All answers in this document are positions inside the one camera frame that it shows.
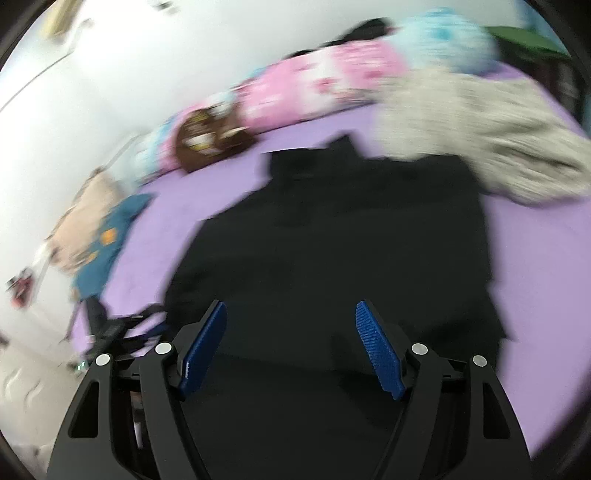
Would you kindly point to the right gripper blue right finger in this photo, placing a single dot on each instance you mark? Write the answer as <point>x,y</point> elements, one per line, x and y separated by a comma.
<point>385,361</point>

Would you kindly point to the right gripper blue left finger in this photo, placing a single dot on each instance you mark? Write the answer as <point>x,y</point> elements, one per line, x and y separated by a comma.
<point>196,344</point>

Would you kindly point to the black zip jacket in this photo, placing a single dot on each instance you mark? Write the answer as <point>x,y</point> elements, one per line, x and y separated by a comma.
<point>291,393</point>

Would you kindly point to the blue pillow with orange dots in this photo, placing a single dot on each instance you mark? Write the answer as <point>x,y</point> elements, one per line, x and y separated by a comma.
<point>103,251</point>

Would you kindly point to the beige pillow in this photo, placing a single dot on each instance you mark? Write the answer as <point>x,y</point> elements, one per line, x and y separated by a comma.
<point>74,232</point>

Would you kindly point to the red and black small device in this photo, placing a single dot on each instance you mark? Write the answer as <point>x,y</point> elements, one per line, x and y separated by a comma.
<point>20,288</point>

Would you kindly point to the purple fleece bed sheet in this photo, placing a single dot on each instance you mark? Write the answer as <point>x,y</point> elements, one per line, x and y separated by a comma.
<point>541,259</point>

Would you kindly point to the brown printed garment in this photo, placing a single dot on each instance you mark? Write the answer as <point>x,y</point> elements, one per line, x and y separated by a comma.
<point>210,135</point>

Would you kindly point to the grey fuzzy blanket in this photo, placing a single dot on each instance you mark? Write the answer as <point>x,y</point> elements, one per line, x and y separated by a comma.
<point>505,130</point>

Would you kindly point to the pink floral rolled duvet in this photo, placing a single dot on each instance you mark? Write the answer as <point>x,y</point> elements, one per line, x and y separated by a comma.
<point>329,80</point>

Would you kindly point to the black garment on duvet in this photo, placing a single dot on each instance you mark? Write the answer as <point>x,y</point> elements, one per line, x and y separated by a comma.
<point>368,30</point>

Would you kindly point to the green cloth on rack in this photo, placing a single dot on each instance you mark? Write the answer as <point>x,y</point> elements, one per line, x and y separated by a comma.
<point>526,41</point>

